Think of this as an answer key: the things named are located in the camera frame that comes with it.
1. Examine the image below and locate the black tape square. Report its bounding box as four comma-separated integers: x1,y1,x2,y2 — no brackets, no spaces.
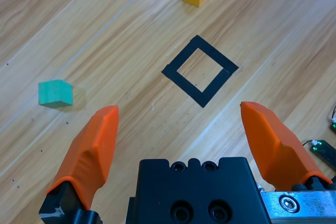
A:
161,34,239,109

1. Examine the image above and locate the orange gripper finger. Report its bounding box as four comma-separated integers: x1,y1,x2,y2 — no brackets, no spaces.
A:
38,105,120,224
240,101,336,192

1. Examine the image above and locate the green wooden block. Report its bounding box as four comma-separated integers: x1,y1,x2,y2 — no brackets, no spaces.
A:
38,79,74,109

